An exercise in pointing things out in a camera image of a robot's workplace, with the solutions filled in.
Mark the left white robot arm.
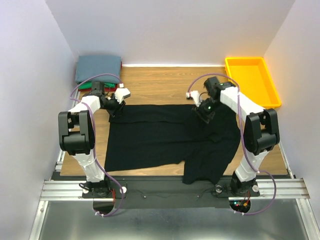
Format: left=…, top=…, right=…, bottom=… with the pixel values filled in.
left=58, top=81, right=131, bottom=198

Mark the black t-shirt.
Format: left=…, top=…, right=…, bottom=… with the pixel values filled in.
left=104, top=104, right=241, bottom=185

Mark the folded green t-shirt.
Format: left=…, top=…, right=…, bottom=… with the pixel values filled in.
left=78, top=81, right=117, bottom=92

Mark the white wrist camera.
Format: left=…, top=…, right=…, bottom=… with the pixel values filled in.
left=114, top=87, right=131, bottom=104
left=185, top=90, right=203, bottom=107

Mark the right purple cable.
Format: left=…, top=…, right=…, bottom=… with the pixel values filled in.
left=186, top=73, right=277, bottom=217

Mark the folded grey-blue t-shirt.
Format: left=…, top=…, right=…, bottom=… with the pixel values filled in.
left=75, top=55, right=122, bottom=84

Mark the purple cable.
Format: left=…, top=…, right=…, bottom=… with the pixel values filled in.
left=186, top=73, right=277, bottom=217
left=69, top=73, right=127, bottom=218

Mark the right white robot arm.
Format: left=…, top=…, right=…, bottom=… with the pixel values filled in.
left=186, top=73, right=280, bottom=195

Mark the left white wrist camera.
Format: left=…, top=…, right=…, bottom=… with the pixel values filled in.
left=114, top=87, right=131, bottom=104

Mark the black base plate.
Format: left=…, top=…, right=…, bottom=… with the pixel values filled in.
left=82, top=176, right=261, bottom=210

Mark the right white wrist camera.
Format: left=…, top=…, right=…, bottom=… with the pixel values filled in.
left=185, top=90, right=203, bottom=107

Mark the yellow plastic tray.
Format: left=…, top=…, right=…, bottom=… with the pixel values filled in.
left=224, top=57, right=282, bottom=109

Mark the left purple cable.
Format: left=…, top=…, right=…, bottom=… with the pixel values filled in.
left=69, top=73, right=127, bottom=218

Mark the aluminium mounting rail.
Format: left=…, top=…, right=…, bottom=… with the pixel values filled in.
left=40, top=178, right=310, bottom=201

